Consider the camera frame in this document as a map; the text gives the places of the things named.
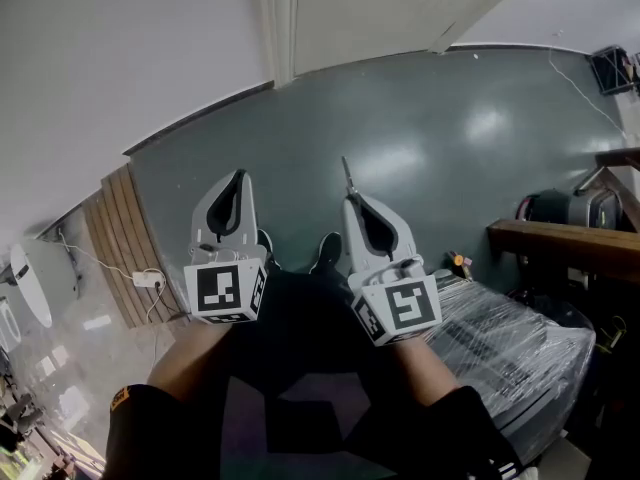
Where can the plastic-wrapped black suitcase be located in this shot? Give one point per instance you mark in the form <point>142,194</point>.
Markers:
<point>515,358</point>

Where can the person's left forearm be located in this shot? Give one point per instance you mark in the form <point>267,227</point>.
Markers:
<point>195,363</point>

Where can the person's right forearm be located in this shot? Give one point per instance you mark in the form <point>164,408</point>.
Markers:
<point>425,368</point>

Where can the white power strip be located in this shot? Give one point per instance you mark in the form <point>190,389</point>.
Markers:
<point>147,278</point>

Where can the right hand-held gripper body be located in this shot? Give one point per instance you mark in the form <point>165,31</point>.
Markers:
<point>407,305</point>

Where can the white oval device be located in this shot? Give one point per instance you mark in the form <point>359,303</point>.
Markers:
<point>42,283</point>

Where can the small orange floor item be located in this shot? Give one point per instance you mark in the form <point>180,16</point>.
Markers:
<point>459,263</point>

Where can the person's black clothing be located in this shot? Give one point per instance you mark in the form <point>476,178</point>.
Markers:
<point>300,358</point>

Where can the person's right black shoe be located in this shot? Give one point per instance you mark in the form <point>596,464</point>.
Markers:
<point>327,253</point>

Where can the cardboard box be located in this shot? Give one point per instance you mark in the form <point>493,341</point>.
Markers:
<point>560,460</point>

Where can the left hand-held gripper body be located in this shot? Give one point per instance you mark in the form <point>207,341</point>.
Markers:
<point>217,290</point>

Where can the brown wooden slat panel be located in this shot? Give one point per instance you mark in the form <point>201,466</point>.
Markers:
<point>130,238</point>

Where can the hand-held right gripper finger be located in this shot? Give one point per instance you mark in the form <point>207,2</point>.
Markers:
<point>352,248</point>
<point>405,243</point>

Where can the black metal rack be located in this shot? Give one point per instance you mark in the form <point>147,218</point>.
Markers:
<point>612,70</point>

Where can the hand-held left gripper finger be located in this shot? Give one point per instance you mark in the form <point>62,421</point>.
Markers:
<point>248,223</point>
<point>199,228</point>

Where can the grey cleaning machine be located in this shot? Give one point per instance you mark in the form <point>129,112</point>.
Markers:
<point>565,208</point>

